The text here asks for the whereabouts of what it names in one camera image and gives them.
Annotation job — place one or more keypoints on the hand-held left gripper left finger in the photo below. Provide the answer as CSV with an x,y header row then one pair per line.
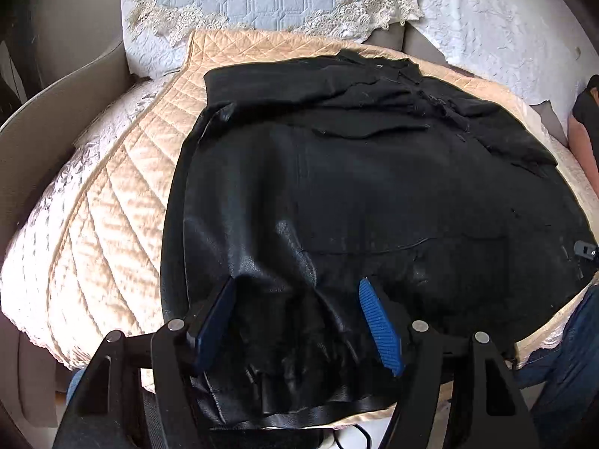
x,y
217,322

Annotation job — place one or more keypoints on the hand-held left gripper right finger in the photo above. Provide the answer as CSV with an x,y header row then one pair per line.
x,y
381,327

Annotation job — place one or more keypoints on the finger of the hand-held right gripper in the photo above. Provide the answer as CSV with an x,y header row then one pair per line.
x,y
585,249

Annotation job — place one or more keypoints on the black leather garment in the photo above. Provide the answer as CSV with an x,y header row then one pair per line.
x,y
351,187

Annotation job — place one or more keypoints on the beige quilted mat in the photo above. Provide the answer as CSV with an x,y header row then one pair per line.
x,y
117,224

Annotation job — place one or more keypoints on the white lace seat cover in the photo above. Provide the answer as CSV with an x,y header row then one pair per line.
x,y
61,191

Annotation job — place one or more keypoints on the white embroidered sofa cover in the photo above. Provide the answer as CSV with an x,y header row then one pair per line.
x,y
491,23

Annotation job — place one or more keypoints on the beige sofa armrest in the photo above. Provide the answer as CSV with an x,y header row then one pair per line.
x,y
51,117

